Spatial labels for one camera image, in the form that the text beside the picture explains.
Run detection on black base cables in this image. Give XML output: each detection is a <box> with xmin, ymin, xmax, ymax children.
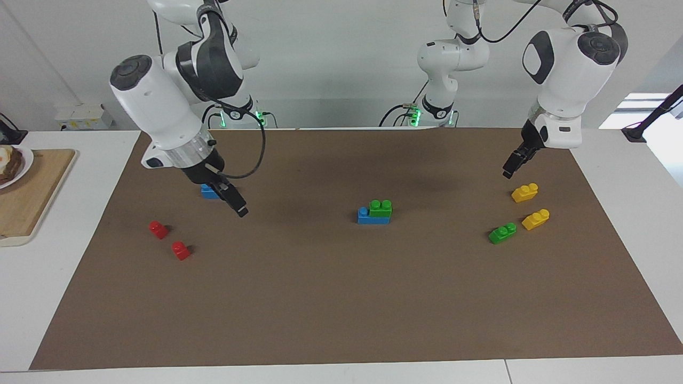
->
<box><xmin>378</xmin><ymin>79</ymin><xmax>431</xmax><ymax>128</ymax></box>

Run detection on brown table mat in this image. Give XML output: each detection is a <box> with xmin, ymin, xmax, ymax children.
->
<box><xmin>29</xmin><ymin>127</ymin><xmax>683</xmax><ymax>371</ymax></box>

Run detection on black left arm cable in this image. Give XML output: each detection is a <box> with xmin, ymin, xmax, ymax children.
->
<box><xmin>442</xmin><ymin>0</ymin><xmax>621</xmax><ymax>44</ymax></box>

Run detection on green brick with white-printed studs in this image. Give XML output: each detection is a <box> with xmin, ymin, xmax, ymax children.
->
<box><xmin>488</xmin><ymin>222</ymin><xmax>518</xmax><ymax>245</ymax></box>

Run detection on white plate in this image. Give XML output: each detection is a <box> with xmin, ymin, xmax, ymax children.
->
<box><xmin>0</xmin><ymin>145</ymin><xmax>35</xmax><ymax>188</ymax></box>

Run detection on wooden cutting board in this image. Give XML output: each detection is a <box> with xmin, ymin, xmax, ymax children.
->
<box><xmin>0</xmin><ymin>148</ymin><xmax>77</xmax><ymax>247</ymax></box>

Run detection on white power strip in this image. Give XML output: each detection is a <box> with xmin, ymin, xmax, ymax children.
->
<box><xmin>54</xmin><ymin>103</ymin><xmax>114</xmax><ymax>131</ymax></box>

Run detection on black camera stand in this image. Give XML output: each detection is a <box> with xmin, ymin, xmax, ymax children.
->
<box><xmin>621</xmin><ymin>84</ymin><xmax>683</xmax><ymax>144</ymax></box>

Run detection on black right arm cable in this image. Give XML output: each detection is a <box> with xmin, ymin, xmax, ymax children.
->
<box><xmin>197</xmin><ymin>0</ymin><xmax>267</xmax><ymax>180</ymax></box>

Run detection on toast with fried egg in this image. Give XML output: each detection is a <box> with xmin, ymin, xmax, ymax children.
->
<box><xmin>0</xmin><ymin>146</ymin><xmax>23</xmax><ymax>185</ymax></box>

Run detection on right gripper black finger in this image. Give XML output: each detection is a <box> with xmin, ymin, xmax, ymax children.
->
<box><xmin>205</xmin><ymin>181</ymin><xmax>236</xmax><ymax>207</ymax></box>
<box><xmin>215</xmin><ymin>179</ymin><xmax>250</xmax><ymax>219</ymax></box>

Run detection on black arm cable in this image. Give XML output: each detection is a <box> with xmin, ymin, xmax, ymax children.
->
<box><xmin>442</xmin><ymin>0</ymin><xmax>621</xmax><ymax>44</ymax></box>
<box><xmin>197</xmin><ymin>0</ymin><xmax>267</xmax><ymax>180</ymax></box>

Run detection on black desk object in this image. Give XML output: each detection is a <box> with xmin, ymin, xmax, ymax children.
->
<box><xmin>0</xmin><ymin>113</ymin><xmax>28</xmax><ymax>146</ymax></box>

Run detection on yellow two-stud brick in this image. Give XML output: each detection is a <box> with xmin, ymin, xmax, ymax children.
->
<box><xmin>521</xmin><ymin>208</ymin><xmax>551</xmax><ymax>231</ymax></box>
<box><xmin>511</xmin><ymin>182</ymin><xmax>539</xmax><ymax>204</ymax></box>

